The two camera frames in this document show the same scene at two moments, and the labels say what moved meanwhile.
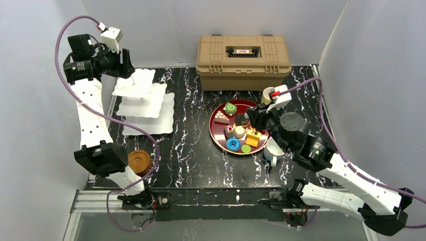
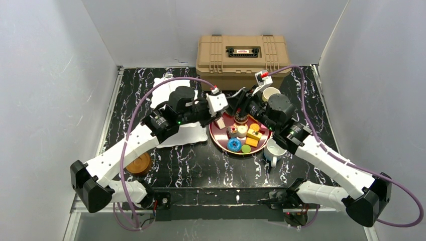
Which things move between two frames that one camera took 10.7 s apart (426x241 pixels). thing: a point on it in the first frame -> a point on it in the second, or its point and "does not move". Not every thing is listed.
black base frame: (204, 204) does not move
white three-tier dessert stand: (143, 105) -> (187, 134)
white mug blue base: (273, 151) does not move
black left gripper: (125, 63) -> (206, 117)
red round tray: (232, 132) does not move
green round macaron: (245, 148) does not move
